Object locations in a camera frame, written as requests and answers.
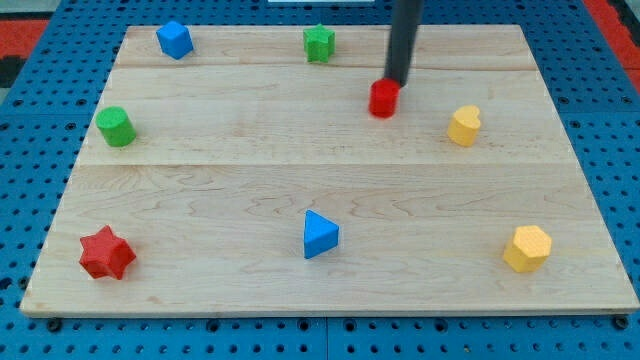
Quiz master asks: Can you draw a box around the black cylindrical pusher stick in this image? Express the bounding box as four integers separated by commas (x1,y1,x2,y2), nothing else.
384,0,424,87

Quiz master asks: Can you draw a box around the green star block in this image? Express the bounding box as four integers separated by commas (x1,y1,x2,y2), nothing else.
303,24,335,63

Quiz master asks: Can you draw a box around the blue triangle block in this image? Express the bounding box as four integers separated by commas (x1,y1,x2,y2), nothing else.
303,210,339,259

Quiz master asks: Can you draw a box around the red star block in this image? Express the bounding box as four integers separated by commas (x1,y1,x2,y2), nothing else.
79,225,136,280

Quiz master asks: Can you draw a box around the red cylinder block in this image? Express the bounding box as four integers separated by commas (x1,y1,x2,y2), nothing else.
368,78,401,118

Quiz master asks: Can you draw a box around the yellow heart block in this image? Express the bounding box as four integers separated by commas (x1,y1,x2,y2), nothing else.
447,105,481,147

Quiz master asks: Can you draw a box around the light wooden board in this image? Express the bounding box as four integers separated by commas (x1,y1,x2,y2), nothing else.
21,25,639,318

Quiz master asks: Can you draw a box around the blue cube block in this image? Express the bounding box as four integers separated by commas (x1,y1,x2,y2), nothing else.
156,21,194,60

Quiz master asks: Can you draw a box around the yellow hexagon block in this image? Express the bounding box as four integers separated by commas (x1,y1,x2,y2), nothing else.
502,225,553,273

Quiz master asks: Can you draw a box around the green cylinder block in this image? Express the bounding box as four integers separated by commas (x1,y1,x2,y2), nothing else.
96,106,137,147

